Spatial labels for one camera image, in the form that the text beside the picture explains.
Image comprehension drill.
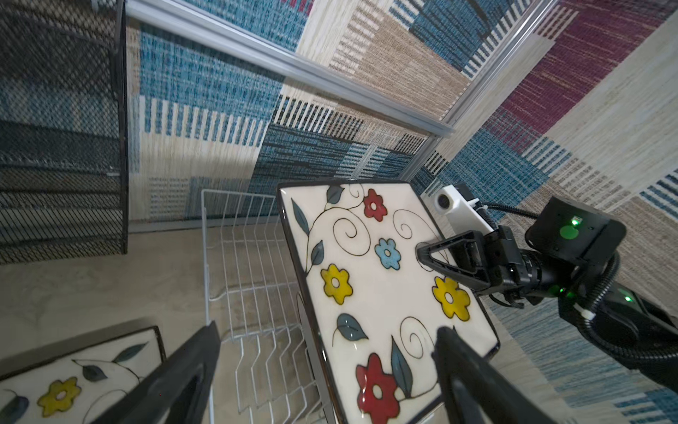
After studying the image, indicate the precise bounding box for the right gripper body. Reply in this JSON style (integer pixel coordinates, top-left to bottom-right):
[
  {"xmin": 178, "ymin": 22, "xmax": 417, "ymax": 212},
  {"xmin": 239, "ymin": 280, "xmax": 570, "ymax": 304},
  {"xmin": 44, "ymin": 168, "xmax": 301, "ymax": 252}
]
[{"xmin": 481, "ymin": 226, "xmax": 561, "ymax": 309}]

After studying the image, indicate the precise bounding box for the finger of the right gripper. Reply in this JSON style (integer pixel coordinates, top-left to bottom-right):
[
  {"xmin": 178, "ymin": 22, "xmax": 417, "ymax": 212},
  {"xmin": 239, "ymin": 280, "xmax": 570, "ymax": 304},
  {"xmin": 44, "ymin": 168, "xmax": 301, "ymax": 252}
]
[{"xmin": 416, "ymin": 231, "xmax": 491, "ymax": 292}]

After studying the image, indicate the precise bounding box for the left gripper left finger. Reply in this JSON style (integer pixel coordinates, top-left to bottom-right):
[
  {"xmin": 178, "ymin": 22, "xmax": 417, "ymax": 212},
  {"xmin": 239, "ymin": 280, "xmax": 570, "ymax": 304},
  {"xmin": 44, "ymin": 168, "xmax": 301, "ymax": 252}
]
[{"xmin": 95, "ymin": 322, "xmax": 222, "ymax": 423}]

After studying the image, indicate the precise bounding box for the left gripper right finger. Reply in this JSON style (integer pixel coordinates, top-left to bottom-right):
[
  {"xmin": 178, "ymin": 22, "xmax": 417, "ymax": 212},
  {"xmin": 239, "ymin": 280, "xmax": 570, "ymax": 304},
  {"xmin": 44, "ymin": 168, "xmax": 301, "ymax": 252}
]
[{"xmin": 433, "ymin": 327, "xmax": 553, "ymax": 423}]

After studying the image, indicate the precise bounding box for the floral square plate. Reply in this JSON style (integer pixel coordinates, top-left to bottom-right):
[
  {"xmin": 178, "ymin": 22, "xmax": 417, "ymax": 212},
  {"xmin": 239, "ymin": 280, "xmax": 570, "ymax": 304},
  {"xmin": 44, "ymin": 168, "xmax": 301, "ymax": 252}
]
[{"xmin": 1, "ymin": 330, "xmax": 162, "ymax": 423}]

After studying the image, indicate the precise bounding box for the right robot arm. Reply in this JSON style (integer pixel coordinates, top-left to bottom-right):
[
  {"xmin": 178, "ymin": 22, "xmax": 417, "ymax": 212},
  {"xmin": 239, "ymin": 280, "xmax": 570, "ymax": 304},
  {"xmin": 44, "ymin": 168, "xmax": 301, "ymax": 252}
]
[{"xmin": 417, "ymin": 196, "xmax": 677, "ymax": 390}]

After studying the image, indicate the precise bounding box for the black mesh shelf rack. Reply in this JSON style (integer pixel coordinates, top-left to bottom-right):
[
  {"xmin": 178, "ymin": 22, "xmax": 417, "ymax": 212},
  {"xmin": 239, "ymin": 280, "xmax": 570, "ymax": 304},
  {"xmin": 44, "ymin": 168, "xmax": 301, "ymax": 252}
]
[{"xmin": 1, "ymin": 1, "xmax": 129, "ymax": 265}]

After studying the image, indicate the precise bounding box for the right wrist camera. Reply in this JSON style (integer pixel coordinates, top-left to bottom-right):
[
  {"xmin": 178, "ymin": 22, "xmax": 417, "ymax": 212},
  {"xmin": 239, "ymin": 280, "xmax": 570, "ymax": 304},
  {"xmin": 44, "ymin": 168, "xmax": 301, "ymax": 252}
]
[{"xmin": 434, "ymin": 184, "xmax": 498, "ymax": 235}]

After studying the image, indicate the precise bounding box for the white wire dish rack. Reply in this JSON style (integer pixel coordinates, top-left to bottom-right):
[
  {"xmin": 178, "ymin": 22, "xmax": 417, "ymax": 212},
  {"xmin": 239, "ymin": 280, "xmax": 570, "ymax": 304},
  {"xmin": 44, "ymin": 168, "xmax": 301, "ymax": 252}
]
[{"xmin": 200, "ymin": 189, "xmax": 337, "ymax": 423}]

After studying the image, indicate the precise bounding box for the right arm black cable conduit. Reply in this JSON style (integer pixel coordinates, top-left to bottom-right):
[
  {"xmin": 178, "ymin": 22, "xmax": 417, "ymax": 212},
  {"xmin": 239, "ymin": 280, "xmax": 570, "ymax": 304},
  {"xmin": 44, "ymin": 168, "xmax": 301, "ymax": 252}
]
[{"xmin": 571, "ymin": 251, "xmax": 678, "ymax": 372}]

